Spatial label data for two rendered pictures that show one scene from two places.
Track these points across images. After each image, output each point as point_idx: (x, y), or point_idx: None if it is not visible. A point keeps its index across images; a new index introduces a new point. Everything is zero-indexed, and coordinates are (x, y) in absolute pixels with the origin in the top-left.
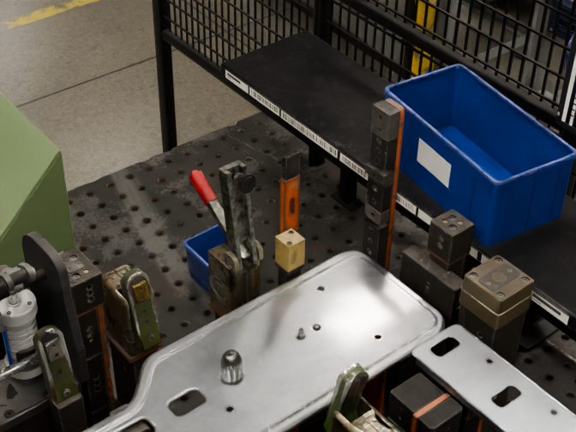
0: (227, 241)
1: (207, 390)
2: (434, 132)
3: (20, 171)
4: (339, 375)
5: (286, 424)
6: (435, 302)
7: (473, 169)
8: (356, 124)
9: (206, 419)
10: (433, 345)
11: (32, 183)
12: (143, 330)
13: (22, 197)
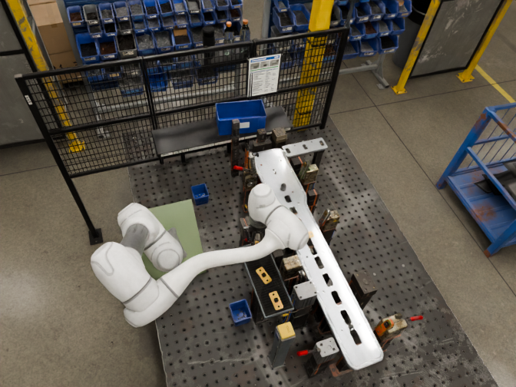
0: (245, 173)
1: (286, 194)
2: (242, 118)
3: (184, 214)
4: (305, 165)
5: (299, 183)
6: (266, 149)
7: (258, 117)
8: (206, 136)
9: (294, 196)
10: (286, 152)
11: (193, 212)
12: None
13: (193, 217)
